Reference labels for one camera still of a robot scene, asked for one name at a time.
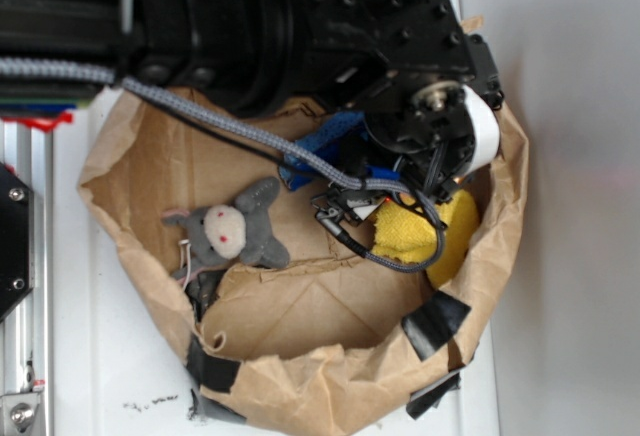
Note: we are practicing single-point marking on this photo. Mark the black tape strip bottom left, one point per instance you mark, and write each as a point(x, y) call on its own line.
point(216, 374)

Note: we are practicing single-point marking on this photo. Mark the blue sponge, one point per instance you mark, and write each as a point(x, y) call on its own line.
point(348, 153)

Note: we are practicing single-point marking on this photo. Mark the brown paper bag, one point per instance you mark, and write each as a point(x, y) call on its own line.
point(321, 345)

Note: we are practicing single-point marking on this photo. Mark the yellow towel cloth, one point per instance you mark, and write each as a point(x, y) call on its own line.
point(409, 238)

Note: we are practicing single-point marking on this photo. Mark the black tape strip bottom right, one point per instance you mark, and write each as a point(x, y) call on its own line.
point(423, 400)

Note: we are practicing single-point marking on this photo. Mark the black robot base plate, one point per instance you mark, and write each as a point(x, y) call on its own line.
point(17, 241)

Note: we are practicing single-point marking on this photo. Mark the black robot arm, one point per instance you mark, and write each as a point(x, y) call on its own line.
point(246, 56)

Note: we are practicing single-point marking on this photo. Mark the grey plush donkey toy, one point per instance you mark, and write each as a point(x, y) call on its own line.
point(222, 233)

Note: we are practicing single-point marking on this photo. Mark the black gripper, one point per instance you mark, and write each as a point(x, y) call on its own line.
point(432, 139)

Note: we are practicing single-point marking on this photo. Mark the white camera housing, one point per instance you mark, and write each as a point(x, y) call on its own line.
point(486, 132)

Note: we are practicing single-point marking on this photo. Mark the aluminium frame rail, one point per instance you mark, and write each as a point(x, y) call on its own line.
point(26, 177)

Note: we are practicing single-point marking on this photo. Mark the black tape strip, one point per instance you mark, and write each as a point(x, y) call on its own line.
point(423, 400)
point(434, 323)
point(216, 374)

